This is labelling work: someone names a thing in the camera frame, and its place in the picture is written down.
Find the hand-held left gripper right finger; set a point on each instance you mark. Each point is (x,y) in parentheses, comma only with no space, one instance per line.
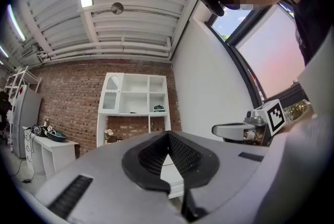
(221,165)

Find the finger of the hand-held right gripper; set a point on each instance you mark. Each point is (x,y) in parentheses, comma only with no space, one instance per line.
(229,131)

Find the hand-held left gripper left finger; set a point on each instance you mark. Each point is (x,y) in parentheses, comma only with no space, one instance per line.
(104,181)

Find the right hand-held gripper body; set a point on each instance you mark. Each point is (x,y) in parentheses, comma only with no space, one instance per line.
(275,116)

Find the person's right forearm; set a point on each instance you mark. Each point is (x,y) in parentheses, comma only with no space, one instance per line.
(289,127)

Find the flower vase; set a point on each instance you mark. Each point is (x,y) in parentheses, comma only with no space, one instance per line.
(109,135)

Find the white table with drawers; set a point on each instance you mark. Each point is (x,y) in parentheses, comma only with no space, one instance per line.
(172,173)

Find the white side desk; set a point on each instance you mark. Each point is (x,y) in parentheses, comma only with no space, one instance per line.
(52,152)

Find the large window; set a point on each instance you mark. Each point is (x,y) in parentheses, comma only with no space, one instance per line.
(271,56)

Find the blue basin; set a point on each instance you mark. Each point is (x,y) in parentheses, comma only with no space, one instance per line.
(56,136)

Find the green item on shelf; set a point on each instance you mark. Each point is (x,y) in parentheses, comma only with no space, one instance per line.
(159,108)

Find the idle hand-held gripper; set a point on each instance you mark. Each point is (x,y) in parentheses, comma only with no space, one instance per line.
(50,128)

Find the black power adapter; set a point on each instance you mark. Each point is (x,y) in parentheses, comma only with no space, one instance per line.
(26,180)

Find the white shelf cabinet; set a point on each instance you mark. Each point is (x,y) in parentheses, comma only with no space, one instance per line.
(135,95)

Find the grey refrigerator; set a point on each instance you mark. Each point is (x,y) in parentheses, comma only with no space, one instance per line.
(24,118)

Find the person's black shirt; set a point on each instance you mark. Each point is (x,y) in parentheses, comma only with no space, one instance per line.
(313,9)

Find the black office chair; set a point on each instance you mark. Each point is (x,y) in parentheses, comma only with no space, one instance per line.
(4,106)

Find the white metal rack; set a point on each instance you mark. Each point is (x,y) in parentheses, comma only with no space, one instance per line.
(22,76)

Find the white ceiling pipes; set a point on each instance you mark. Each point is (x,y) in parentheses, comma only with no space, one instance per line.
(104,48)

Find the round ceiling disc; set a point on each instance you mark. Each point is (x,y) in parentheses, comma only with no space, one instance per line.
(117,8)

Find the black head-mounted camera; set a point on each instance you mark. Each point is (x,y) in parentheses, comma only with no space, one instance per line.
(212,3)

